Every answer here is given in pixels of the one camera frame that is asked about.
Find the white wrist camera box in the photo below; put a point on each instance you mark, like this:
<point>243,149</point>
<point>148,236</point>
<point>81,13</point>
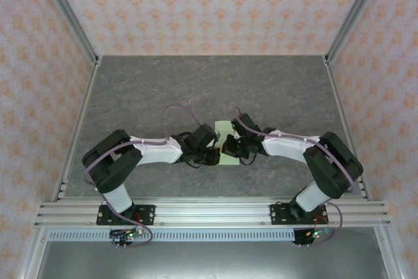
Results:
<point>235,133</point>
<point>217,133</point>

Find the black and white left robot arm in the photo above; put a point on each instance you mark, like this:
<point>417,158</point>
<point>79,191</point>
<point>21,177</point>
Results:
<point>156,153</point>

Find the aluminium frame post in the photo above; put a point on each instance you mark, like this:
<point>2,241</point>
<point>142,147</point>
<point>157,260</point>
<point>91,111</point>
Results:
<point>70,17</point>
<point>354,17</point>

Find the aluminium frame leg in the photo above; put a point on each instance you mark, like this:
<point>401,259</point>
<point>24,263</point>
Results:
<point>32,253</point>
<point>387,253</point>

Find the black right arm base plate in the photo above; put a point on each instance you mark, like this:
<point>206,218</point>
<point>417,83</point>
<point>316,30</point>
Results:
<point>281,215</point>

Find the aluminium table side rail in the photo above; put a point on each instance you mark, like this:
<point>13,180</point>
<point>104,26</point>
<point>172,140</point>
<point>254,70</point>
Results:
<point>341,109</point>
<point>86,96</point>

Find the aluminium mounting rail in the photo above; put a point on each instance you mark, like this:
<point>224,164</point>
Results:
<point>212,213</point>

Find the circuit board with LEDs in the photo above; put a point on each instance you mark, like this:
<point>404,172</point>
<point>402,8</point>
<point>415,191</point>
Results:
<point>130,234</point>
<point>316,234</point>

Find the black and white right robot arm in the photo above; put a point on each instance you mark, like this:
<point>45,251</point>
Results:
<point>287,146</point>

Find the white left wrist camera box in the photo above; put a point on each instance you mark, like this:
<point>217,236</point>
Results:
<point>217,133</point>

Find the light green paper sheet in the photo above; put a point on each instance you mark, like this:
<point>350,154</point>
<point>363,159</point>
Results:
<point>223,126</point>

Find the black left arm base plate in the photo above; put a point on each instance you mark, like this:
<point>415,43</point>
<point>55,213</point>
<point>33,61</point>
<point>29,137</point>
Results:
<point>147,213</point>

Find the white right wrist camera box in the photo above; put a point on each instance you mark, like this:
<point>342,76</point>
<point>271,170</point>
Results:
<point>235,133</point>

